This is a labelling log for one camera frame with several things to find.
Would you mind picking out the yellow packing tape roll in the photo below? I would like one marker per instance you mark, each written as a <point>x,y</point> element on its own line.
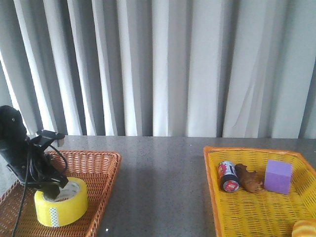
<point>70,205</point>

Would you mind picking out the brown toy animal figure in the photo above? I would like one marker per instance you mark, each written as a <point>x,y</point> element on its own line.
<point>247,179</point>

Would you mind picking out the small red blue can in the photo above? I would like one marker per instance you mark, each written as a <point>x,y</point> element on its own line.
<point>229,181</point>

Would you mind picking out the purple foam cube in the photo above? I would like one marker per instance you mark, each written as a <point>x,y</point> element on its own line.
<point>278,176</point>

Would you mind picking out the yellow bread toy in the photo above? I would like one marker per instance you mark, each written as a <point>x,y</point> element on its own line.
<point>304,228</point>

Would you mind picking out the yellow plastic basket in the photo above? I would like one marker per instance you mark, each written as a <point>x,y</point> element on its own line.
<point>265,214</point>

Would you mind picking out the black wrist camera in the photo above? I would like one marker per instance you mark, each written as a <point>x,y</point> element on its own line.
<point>45,138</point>

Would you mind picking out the grey pleated curtain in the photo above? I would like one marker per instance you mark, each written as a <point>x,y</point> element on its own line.
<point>194,68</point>

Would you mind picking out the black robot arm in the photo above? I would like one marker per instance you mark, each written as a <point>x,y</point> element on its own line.
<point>13,134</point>

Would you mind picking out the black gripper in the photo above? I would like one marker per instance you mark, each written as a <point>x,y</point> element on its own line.
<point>33,167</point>

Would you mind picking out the brown wicker basket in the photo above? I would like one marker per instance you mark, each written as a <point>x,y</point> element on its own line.
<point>97,168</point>

